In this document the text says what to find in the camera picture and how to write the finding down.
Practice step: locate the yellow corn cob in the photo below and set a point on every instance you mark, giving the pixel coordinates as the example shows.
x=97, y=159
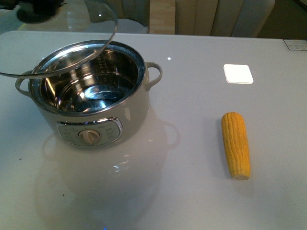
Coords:
x=236, y=145

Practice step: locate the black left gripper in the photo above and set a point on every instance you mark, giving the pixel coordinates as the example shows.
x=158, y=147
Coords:
x=33, y=11

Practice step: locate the glass pot lid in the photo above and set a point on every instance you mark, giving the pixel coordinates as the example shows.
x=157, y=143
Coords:
x=48, y=49

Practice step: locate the left beige upholstered chair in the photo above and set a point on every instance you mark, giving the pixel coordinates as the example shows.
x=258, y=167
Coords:
x=133, y=16

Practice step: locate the table label sticker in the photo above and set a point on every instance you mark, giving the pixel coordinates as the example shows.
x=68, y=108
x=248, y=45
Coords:
x=296, y=45

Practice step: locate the right beige upholstered chair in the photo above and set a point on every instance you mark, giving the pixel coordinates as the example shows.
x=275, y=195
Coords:
x=230, y=18

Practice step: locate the beige upholstered chair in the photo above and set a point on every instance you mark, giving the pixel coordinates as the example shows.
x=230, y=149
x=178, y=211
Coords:
x=133, y=16
x=230, y=18

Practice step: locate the beige electric cooking pot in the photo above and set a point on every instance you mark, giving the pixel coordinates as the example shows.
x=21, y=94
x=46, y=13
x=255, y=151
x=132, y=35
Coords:
x=103, y=101

